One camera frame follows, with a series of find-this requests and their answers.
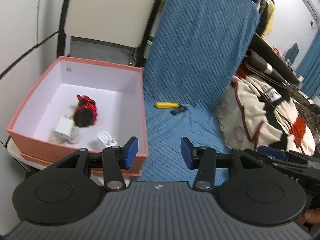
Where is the white charger cube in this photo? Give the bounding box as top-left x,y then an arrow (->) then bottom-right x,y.
97,130 -> 118,151
54,117 -> 74,140

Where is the white fluffy scrunchie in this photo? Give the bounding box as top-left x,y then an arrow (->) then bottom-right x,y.
48,126 -> 80,144

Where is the red black devil figurine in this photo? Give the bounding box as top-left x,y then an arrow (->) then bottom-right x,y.
73,95 -> 98,128

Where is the black lighter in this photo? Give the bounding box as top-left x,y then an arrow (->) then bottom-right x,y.
170,106 -> 188,115

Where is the yellow handled screwdriver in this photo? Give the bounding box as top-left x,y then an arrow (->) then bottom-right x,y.
155,102 -> 189,109

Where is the person hand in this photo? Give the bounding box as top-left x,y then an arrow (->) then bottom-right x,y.
297,208 -> 320,231

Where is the floral lace cloth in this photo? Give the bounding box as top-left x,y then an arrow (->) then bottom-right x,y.
215,97 -> 254,150

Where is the cream red black blanket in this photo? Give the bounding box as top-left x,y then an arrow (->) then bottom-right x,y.
226,66 -> 317,156

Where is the pink cardboard box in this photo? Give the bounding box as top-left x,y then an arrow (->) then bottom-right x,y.
7,56 -> 148,178

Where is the blue curtain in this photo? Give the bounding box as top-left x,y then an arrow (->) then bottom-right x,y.
297,31 -> 320,99

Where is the dark brown bag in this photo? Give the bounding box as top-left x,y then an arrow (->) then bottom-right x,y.
244,33 -> 299,86

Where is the desk with clutter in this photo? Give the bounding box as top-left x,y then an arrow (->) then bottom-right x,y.
272,43 -> 300,85

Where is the blue textured chair cover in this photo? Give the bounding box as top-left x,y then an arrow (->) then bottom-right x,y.
139,0 -> 260,183

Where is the beige chair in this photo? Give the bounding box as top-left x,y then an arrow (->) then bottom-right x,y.
57,0 -> 161,67

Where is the white air conditioner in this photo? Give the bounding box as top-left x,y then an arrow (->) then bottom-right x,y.
302,0 -> 319,29

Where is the clothes rack with garments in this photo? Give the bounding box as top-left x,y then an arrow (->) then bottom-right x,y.
251,0 -> 276,40

